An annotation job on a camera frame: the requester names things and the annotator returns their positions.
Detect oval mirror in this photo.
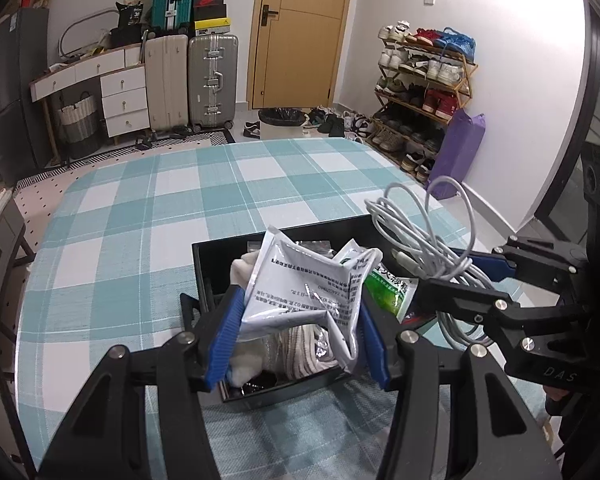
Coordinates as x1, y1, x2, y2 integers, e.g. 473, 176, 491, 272
60, 10, 118, 58

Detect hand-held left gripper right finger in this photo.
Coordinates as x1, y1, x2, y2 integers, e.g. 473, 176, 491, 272
357, 301, 551, 480

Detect purple bag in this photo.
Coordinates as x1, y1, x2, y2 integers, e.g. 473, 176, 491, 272
425, 107, 486, 201

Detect grey refrigerator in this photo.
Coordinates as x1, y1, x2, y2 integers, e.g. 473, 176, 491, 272
0, 7, 51, 181

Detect silver suitcase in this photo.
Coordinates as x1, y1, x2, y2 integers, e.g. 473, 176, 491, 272
186, 35, 240, 128

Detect green packet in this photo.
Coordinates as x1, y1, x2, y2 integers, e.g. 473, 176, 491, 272
362, 262, 438, 326

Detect bagged cream rope coil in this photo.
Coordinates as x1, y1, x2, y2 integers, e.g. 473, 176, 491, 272
265, 322, 346, 378

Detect grey side cabinet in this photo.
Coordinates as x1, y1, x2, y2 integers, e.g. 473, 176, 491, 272
0, 190, 36, 361

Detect beige suitcase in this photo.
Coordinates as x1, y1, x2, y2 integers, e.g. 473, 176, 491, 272
144, 35, 190, 133

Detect rows of shoes on rack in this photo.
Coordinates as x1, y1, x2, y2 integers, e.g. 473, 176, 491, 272
375, 20, 476, 183

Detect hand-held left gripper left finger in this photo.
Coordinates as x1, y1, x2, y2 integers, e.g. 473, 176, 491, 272
37, 285, 246, 480

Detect white dresser with drawers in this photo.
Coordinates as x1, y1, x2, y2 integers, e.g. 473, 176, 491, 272
29, 42, 153, 158

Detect black cardboard box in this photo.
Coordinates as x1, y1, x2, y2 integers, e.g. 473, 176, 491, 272
180, 212, 461, 403

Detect black bag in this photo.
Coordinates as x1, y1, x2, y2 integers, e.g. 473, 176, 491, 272
111, 4, 146, 47

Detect teal checked tablecloth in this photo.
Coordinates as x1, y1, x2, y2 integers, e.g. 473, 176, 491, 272
17, 137, 556, 480

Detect group of shoes on floor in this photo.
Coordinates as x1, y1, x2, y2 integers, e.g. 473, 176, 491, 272
242, 105, 376, 143

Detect white cable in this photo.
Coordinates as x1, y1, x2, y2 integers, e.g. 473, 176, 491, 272
364, 176, 501, 348

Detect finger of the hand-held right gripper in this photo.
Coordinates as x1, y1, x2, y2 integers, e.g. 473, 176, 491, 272
412, 277, 547, 361
450, 235, 588, 286

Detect trash bin with black liner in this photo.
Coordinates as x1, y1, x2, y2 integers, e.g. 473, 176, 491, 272
258, 107, 303, 141

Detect silver printed foil packet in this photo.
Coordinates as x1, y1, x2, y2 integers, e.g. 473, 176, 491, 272
237, 227, 383, 373

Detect plain black shoe box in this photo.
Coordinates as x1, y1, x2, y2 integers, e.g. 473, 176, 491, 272
194, 5, 228, 22

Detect white sock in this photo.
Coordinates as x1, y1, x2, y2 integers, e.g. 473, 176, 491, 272
224, 251, 268, 388

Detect wooden door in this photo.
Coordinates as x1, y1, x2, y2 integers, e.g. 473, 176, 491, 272
245, 0, 357, 111

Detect small clear plastic bag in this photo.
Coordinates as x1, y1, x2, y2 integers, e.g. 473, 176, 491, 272
247, 239, 333, 261

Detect woven laundry basket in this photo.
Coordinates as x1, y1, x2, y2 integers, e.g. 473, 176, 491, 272
54, 92, 103, 158

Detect wooden shoe rack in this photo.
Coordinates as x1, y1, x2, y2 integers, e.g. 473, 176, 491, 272
372, 35, 478, 186

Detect white printed packet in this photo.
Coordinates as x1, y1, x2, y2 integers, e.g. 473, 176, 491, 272
332, 239, 381, 271

